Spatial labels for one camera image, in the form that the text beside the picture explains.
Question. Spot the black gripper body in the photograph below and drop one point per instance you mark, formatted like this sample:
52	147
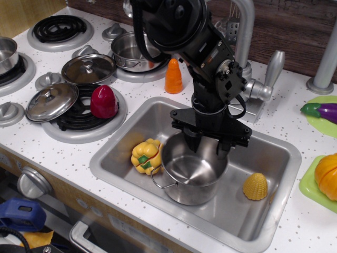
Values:
220	125

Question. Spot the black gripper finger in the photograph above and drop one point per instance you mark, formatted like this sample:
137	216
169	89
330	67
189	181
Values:
192	139
224	147

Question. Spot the steel pot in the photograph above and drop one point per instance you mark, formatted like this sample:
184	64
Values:
9	54
191	177
128	56

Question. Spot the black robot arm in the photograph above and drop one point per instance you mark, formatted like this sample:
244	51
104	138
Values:
164	28

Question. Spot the stainless steel sink basin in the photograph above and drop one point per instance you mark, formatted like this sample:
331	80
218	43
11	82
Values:
229	217

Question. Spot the steel pot on burner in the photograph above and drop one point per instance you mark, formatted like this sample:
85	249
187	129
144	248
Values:
128	56

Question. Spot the steel pot lid rear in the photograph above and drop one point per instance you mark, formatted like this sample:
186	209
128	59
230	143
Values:
91	68

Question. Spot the steel pot lid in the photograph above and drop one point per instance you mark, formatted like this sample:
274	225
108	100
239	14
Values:
51	102
91	68

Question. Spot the steel pot lid front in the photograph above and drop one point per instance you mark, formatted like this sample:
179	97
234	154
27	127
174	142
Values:
51	102

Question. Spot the yellow toy bell pepper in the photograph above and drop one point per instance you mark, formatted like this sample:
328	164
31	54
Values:
146	157

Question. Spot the orange toy carrot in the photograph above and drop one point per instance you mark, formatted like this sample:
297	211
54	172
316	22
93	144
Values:
173	78

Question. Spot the yellow toy corn piece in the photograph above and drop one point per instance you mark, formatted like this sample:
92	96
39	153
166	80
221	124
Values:
255	187

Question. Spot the silver toy faucet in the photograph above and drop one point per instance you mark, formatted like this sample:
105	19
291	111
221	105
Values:
256	93

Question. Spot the green cutting board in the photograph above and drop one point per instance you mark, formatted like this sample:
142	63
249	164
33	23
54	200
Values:
309	188

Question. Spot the hanging steel ladle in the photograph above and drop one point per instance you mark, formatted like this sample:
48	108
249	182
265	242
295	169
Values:
221	25

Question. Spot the red toy pepper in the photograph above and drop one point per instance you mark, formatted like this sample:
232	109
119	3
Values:
104	104

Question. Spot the hanging steel slotted spatula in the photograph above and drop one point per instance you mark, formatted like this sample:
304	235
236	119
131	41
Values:
232	24

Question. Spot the orange toy pumpkin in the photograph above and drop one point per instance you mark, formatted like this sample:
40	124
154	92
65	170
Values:
325	176

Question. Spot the light green plate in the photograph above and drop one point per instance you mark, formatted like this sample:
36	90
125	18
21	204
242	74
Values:
322	125

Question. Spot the purple toy eggplant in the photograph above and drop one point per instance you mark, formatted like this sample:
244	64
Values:
325	111

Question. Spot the black coil burner front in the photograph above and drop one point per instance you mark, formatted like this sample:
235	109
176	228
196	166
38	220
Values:
79	116

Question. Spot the black coil burner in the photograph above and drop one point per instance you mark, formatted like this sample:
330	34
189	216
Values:
79	116
59	28

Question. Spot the grey pole with base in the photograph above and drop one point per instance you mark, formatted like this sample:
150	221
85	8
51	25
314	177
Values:
321	83

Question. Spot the grey countertop knob rear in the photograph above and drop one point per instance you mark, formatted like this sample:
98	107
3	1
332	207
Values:
113	32

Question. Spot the grey countertop knob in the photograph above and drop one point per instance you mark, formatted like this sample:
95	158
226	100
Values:
47	80
85	50
113	32
11	113

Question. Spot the grey countertop knob centre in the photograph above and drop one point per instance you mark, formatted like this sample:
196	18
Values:
85	50

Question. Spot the grey countertop knob middle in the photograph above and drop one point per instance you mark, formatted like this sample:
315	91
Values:
47	80

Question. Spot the grey stove knob front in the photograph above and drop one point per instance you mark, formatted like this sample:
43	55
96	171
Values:
32	185

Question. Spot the black coil burner rear left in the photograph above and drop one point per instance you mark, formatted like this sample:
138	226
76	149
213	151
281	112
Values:
59	28

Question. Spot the grey countertop knob left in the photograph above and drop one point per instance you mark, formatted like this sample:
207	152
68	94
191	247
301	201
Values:
11	113

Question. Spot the blue clamp tool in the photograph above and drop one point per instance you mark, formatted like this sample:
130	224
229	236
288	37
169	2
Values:
22	215

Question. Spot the yellow cloth scrap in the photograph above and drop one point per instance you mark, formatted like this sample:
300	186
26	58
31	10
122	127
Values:
38	239

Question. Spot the silver oven door handle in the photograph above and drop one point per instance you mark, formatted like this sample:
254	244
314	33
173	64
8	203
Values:
80	237

